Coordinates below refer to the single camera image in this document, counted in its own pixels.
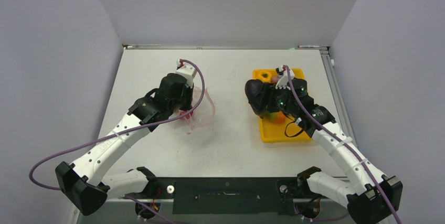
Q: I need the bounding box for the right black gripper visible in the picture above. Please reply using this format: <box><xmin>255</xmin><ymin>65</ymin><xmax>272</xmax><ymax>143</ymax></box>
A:
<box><xmin>250</xmin><ymin>82</ymin><xmax>298</xmax><ymax>115</ymax></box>

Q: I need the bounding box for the dark purple eggplant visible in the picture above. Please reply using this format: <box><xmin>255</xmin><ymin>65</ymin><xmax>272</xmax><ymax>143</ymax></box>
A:
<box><xmin>245</xmin><ymin>79</ymin><xmax>270</xmax><ymax>118</ymax></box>

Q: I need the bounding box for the red tomato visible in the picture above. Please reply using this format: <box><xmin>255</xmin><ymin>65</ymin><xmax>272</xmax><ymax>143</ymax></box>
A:
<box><xmin>179</xmin><ymin>111</ymin><xmax>194</xmax><ymax>120</ymax></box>

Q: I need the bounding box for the yellow plastic tray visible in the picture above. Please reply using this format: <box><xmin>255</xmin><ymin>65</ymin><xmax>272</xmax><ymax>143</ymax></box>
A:
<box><xmin>252</xmin><ymin>69</ymin><xmax>311</xmax><ymax>143</ymax></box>

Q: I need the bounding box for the clear zip top bag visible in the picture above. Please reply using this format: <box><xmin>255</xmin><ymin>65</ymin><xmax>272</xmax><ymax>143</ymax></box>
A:
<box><xmin>173</xmin><ymin>88</ymin><xmax>216</xmax><ymax>134</ymax></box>

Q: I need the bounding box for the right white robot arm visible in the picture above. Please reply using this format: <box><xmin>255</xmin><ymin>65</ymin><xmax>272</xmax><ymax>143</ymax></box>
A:
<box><xmin>245</xmin><ymin>76</ymin><xmax>403</xmax><ymax>223</ymax></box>

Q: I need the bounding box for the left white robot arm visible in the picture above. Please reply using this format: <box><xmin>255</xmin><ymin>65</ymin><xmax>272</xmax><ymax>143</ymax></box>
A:
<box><xmin>55</xmin><ymin>71</ymin><xmax>195</xmax><ymax>216</ymax></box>

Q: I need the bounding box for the yellow bell pepper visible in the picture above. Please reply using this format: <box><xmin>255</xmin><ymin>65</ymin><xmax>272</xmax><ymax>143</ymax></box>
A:
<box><xmin>256</xmin><ymin>70</ymin><xmax>272</xmax><ymax>83</ymax></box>

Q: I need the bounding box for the green orange mango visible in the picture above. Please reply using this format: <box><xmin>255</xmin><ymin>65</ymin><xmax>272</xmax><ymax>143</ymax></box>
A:
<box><xmin>264</xmin><ymin>111</ymin><xmax>287</xmax><ymax>124</ymax></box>

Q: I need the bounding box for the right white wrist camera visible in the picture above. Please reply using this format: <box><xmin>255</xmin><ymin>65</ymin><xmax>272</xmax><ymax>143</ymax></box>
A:
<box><xmin>275</xmin><ymin>65</ymin><xmax>295</xmax><ymax>90</ymax></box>

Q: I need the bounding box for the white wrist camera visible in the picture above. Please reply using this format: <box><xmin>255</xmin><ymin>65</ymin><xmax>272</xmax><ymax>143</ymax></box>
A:
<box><xmin>175</xmin><ymin>59</ymin><xmax>197</xmax><ymax>88</ymax></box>
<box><xmin>275</xmin><ymin>65</ymin><xmax>295</xmax><ymax>90</ymax></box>

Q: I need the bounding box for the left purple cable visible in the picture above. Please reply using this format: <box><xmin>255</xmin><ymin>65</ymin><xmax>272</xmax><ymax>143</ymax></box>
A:
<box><xmin>28</xmin><ymin>59</ymin><xmax>206</xmax><ymax>191</ymax></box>

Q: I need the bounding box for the purple cable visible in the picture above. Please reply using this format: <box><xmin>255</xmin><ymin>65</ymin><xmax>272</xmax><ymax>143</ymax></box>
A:
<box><xmin>28</xmin><ymin>59</ymin><xmax>206</xmax><ymax>191</ymax></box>
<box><xmin>282</xmin><ymin>65</ymin><xmax>404</xmax><ymax>224</ymax></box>

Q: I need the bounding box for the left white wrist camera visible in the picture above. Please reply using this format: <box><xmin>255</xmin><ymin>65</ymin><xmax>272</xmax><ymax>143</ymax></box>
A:
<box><xmin>175</xmin><ymin>59</ymin><xmax>197</xmax><ymax>88</ymax></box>

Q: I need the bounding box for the black loop cable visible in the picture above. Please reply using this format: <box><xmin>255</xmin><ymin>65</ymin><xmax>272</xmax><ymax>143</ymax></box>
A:
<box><xmin>284</xmin><ymin>111</ymin><xmax>306</xmax><ymax>138</ymax></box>

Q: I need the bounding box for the aluminium frame rail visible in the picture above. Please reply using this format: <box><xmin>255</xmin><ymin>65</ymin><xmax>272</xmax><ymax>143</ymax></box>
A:
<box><xmin>73</xmin><ymin>44</ymin><xmax>387</xmax><ymax>224</ymax></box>

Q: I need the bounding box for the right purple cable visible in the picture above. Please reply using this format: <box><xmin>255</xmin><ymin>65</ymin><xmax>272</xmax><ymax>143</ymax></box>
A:
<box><xmin>282</xmin><ymin>65</ymin><xmax>404</xmax><ymax>224</ymax></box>

